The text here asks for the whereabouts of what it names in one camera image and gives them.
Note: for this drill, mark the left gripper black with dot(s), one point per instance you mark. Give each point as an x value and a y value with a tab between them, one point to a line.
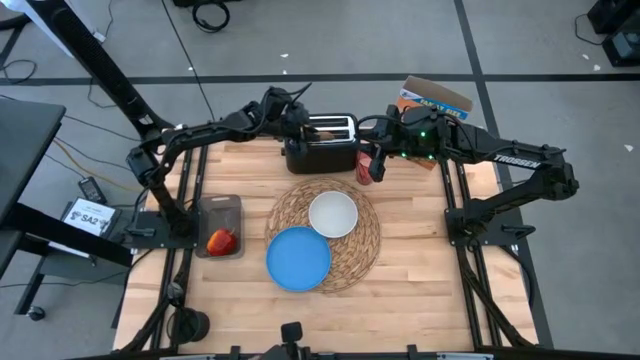
296	122

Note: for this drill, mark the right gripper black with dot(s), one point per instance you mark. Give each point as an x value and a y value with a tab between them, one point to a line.
415	147

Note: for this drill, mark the red translucent plastic cup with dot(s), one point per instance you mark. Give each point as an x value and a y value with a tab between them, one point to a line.
363	174

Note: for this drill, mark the white round bowl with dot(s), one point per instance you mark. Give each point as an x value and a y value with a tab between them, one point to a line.
333	215

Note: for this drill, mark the Cheerios Protein cereal box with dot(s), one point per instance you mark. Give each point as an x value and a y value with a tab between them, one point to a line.
435	92

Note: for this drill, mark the blue round plate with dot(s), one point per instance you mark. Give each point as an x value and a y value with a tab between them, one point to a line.
297	260

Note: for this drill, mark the red apple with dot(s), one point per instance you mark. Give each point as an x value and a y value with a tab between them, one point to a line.
221	243

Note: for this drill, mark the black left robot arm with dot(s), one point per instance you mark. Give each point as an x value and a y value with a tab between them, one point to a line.
200	132

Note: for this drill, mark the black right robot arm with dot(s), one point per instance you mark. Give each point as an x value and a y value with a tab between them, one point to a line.
515	160

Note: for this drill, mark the black two-slot toaster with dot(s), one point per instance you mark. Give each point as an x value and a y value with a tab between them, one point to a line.
320	159

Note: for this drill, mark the round woven straw placemat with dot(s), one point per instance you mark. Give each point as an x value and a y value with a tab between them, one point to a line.
357	250

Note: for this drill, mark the grey translucent plastic bin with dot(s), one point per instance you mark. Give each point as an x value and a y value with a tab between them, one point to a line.
220	212

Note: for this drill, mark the black slanted stand column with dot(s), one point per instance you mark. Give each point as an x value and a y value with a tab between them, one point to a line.
100	65

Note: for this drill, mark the black power adapter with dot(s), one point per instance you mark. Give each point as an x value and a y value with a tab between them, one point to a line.
92	190

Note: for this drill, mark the black cylindrical container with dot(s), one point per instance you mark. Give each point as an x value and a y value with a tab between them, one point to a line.
192	325

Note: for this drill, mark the white SA2 label card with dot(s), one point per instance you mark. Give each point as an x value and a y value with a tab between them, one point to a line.
90	216

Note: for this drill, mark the black equipment case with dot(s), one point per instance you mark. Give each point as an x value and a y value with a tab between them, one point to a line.
620	35

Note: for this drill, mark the black side desk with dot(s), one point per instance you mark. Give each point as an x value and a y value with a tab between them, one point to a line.
25	145

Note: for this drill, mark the black caster wheel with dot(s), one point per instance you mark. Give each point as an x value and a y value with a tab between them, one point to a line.
36	313

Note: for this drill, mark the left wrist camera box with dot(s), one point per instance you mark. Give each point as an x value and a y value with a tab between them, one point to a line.
275	102

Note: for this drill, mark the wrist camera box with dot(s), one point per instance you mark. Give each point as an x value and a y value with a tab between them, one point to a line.
420	120
275	102

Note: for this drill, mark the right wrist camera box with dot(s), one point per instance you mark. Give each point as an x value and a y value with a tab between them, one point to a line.
420	120

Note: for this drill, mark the black table-level camera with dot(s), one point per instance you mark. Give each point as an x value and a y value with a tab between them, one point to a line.
291	333

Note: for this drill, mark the black metal table frame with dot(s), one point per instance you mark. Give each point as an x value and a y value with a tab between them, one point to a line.
375	357

